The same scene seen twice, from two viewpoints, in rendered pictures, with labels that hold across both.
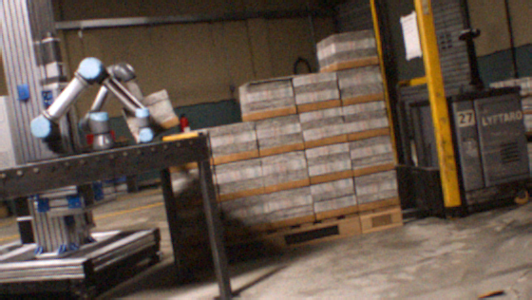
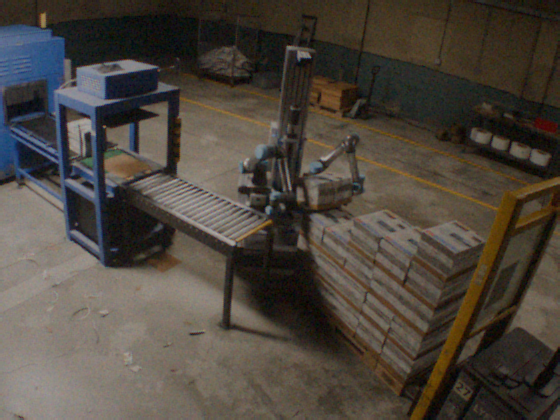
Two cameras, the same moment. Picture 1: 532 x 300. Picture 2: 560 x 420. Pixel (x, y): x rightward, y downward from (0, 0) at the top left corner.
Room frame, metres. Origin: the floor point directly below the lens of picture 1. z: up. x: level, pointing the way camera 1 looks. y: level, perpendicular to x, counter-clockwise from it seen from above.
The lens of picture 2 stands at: (1.84, -2.39, 2.62)
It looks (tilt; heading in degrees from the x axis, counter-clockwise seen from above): 28 degrees down; 64
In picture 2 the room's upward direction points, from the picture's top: 8 degrees clockwise
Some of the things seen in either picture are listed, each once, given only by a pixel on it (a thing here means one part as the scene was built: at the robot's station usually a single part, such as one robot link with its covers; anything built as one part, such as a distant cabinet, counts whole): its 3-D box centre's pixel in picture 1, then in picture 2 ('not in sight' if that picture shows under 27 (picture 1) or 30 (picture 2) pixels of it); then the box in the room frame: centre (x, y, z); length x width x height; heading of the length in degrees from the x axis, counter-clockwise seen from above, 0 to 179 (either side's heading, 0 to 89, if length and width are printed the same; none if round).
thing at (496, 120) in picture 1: (468, 147); (501, 408); (4.11, -1.44, 0.40); 0.69 x 0.55 x 0.80; 11
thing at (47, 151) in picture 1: (53, 147); (259, 177); (3.37, 1.19, 0.87); 0.15 x 0.15 x 0.10
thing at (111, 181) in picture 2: not in sight; (118, 169); (2.15, 1.83, 0.75); 0.70 x 0.65 x 0.10; 122
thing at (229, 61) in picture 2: not in sight; (226, 47); (5.23, 8.51, 0.85); 1.21 x 0.83 x 1.71; 122
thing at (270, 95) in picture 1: (266, 101); (381, 236); (3.85, -0.07, 0.95); 0.38 x 0.29 x 0.23; 10
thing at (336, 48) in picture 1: (358, 131); (427, 312); (3.96, -0.65, 0.65); 0.39 x 0.30 x 1.29; 11
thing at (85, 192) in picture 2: not in sight; (120, 202); (2.15, 1.83, 0.38); 0.94 x 0.69 x 0.63; 32
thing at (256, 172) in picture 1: (259, 184); (355, 283); (3.82, 0.06, 0.42); 1.17 x 0.39 x 0.83; 101
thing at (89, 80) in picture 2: not in sight; (117, 78); (2.15, 1.83, 1.65); 0.60 x 0.45 x 0.20; 32
